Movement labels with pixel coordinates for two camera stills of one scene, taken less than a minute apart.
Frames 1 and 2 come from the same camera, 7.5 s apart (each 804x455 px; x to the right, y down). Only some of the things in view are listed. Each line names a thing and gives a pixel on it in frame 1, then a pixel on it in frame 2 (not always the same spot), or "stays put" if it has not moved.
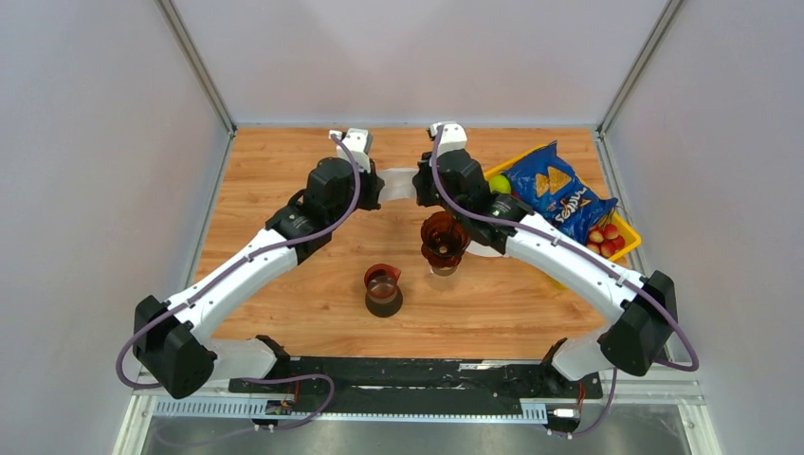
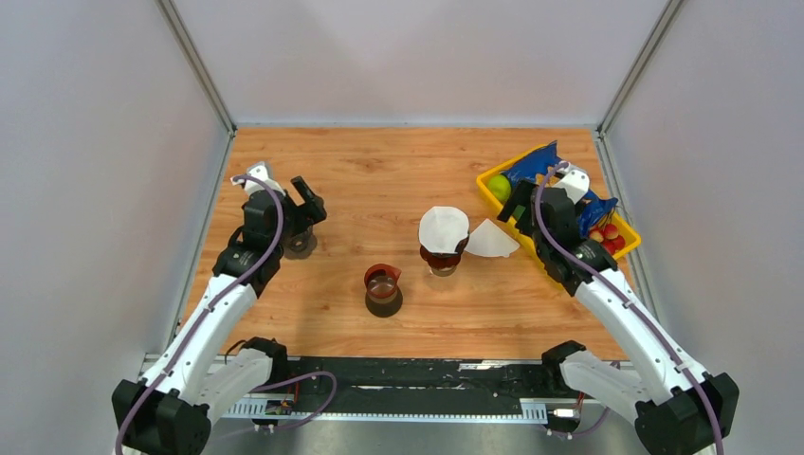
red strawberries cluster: x=605 y=240 stays put
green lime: x=501 y=184 stays put
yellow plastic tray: x=630 y=236 stays put
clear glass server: x=444 y=271 stays put
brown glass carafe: x=384 y=297 stays put
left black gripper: x=374 y=185 → x=308 y=213
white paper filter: x=397 y=183 → x=442 y=228
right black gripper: x=422 y=179 → x=519 y=196
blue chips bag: x=551 y=191 stays put
